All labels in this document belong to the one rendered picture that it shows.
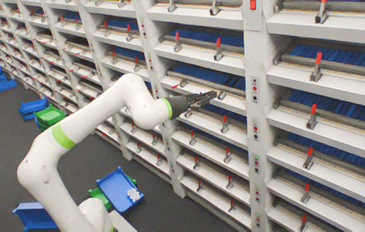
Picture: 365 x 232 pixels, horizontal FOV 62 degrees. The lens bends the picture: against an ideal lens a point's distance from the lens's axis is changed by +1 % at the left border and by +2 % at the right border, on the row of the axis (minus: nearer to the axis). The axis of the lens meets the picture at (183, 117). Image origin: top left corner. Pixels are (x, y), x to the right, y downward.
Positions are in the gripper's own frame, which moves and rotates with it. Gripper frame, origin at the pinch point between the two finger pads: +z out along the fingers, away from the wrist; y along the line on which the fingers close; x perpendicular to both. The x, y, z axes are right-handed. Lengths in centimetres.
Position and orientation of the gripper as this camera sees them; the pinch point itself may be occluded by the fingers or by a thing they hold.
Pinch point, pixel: (209, 95)
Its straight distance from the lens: 135.4
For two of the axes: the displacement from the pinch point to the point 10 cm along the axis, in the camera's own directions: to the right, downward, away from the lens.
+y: 6.7, 2.9, -6.8
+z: 7.4, -2.6, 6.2
